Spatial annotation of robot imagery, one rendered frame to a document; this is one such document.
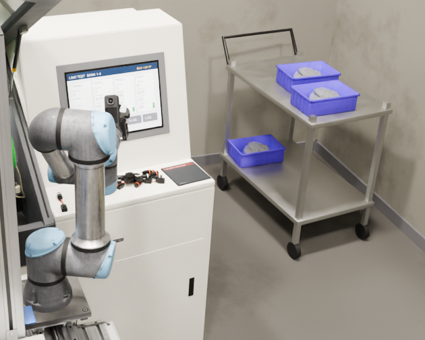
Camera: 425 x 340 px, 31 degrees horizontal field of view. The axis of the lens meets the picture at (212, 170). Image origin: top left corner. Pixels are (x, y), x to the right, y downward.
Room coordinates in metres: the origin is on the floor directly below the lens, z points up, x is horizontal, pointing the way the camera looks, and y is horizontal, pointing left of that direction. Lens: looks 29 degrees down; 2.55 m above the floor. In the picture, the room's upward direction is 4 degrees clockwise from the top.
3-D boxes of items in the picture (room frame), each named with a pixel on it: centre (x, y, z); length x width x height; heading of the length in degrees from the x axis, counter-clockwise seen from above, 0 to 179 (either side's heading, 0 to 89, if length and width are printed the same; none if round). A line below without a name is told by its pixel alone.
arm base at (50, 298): (1.85, 0.48, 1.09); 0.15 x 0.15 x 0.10
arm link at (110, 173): (2.11, 0.36, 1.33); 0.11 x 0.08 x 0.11; 88
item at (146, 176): (2.69, 0.31, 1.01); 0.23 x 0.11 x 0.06; 122
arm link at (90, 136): (1.84, 0.35, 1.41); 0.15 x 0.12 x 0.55; 88
